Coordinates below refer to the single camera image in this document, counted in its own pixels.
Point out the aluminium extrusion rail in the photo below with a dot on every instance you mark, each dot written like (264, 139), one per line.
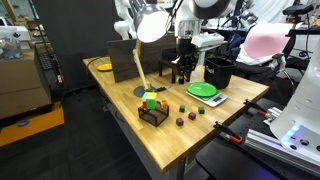
(280, 150)

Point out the dark wooden board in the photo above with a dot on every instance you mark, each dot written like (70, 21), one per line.
(122, 59)

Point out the yellow disc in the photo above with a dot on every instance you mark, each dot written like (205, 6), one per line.
(104, 67)

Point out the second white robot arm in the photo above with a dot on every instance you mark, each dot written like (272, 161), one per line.
(124, 27)

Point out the white kitchen scale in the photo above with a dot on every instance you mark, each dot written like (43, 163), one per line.
(210, 99)

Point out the green cube near scale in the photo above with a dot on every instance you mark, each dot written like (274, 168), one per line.
(201, 110)

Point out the orange cube in rack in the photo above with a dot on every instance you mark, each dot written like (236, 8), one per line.
(164, 105)

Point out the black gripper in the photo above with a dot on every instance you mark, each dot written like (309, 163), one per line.
(187, 51)

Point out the purple cube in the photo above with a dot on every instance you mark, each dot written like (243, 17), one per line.
(192, 116)
(179, 122)

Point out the wooden desk lamp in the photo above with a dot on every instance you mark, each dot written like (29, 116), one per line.
(150, 24)

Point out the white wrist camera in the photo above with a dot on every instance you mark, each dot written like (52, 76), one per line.
(206, 40)

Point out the green cube near rack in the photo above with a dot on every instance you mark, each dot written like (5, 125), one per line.
(182, 108)

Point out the purple cube back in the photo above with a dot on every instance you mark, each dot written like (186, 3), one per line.
(192, 116)

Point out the purple cube front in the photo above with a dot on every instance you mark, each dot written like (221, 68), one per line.
(179, 122)

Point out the orange handled clamp near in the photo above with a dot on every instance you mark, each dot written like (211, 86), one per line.
(230, 134)

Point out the large multicolour Rubik's cube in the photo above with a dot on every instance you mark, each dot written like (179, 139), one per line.
(148, 100)

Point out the small multicolour Rubik's cube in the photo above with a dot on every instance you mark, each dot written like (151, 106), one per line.
(182, 80)

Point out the orange handled clamp far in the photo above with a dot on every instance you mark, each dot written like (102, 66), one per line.
(254, 105)

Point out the office chair with pink cloth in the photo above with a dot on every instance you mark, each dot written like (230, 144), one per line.
(255, 58)

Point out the small dark wooden stool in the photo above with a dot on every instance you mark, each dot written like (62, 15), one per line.
(176, 66)

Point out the orange handled clamp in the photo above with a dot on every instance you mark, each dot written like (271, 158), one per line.
(230, 134)
(254, 105)

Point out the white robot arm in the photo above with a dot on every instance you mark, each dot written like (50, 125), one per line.
(303, 109)

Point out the black wire rack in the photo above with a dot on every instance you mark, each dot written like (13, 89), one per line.
(153, 116)

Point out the cardboard box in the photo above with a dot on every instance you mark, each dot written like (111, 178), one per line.
(23, 86)

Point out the black plastic bin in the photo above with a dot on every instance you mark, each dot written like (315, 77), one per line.
(218, 72)

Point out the green plate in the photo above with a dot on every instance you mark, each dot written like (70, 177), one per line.
(201, 89)

